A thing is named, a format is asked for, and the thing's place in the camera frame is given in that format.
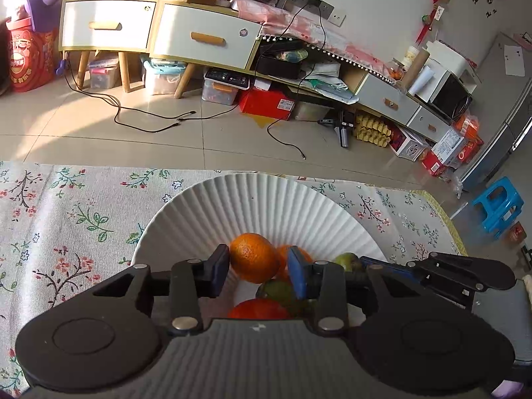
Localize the red carton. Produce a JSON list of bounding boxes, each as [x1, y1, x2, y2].
[[422, 150, 450, 177]]

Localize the flat red box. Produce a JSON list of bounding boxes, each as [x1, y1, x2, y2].
[[238, 87, 297, 122]]

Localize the large orange mandarin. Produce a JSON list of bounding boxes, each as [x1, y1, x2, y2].
[[229, 233, 280, 284]]

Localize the round orange tomato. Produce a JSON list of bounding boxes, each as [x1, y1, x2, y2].
[[277, 244, 313, 281]]

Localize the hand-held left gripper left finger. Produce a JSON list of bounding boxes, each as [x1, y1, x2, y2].
[[95, 244, 230, 337]]

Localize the pink patterned cloth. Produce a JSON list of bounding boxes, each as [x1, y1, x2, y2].
[[230, 0, 393, 81]]

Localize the small green tomato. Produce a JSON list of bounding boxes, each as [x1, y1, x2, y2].
[[334, 252, 361, 273]]

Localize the low wooden cabinet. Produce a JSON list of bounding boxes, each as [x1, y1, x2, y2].
[[249, 33, 454, 142]]

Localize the black floor cable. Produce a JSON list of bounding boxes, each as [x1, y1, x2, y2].
[[64, 50, 239, 134]]

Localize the floral tablecloth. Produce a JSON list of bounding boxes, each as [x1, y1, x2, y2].
[[0, 160, 464, 399]]

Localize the red tomato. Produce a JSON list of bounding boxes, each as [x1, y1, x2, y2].
[[227, 298, 292, 321]]

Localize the storage box black lid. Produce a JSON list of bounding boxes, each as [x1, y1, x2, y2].
[[201, 68, 252, 105]]

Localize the black microwave oven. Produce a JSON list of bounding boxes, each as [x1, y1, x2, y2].
[[416, 70, 474, 123]]

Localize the clear storage box pink contents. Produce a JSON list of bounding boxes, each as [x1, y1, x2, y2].
[[87, 56, 121, 90]]

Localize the white ribbed bowl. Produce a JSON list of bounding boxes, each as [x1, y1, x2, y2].
[[133, 173, 389, 329]]

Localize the clear storage box blue lid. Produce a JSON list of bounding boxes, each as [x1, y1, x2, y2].
[[142, 59, 188, 96]]

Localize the blue plastic stool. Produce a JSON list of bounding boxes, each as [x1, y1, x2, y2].
[[471, 177, 525, 239]]

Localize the white countertop appliance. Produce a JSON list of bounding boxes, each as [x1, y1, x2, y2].
[[424, 41, 483, 84]]

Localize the white drawer with wooden handle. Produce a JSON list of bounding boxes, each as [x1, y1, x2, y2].
[[62, 0, 156, 48]]

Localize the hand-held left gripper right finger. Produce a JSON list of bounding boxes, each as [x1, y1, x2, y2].
[[287, 246, 400, 337]]

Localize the grey refrigerator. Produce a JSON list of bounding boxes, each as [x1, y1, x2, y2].
[[459, 33, 532, 192]]

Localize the white drawer with round sticker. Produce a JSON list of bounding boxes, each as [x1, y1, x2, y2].
[[153, 3, 262, 71]]

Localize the brown cardboard tube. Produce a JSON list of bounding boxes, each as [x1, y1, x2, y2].
[[401, 48, 431, 88]]

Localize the white printed carton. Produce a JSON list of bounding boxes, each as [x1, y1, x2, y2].
[[388, 127, 431, 163]]

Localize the pile of papers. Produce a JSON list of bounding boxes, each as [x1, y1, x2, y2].
[[299, 62, 360, 104]]

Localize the black floor appliance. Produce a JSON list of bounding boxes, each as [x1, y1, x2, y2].
[[318, 110, 356, 148]]

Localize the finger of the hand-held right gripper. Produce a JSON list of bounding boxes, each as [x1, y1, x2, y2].
[[360, 255, 433, 278]]

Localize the orange snack bag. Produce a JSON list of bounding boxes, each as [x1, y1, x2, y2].
[[453, 112, 485, 163]]

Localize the stack of yellow packets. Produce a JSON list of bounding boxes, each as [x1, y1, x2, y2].
[[353, 112, 393, 149]]

